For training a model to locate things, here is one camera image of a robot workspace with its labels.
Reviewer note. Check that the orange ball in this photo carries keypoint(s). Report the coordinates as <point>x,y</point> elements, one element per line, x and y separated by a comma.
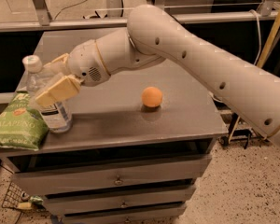
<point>151,97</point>

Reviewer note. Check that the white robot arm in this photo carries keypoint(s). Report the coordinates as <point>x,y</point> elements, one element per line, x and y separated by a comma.
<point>152,35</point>

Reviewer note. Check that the grey metal railing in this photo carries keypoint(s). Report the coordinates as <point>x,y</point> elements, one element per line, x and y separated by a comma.
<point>45,13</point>

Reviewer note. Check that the green jalapeno chip bag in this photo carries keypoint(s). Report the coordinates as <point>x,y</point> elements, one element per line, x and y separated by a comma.
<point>21,126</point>

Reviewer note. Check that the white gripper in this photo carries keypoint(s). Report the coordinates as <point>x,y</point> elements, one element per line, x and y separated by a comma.
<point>85,62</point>

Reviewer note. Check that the black wire basket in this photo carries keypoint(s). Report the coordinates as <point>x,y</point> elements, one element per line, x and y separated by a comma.
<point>14,196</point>

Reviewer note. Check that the grey drawer cabinet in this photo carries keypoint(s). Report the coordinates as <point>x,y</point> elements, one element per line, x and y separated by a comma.
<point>122,161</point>

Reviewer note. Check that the yellow folding stand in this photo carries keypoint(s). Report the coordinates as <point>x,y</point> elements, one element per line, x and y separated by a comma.
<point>253,93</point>

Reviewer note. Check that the clear plastic water bottle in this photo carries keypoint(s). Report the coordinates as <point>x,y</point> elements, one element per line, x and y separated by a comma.
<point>40,78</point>

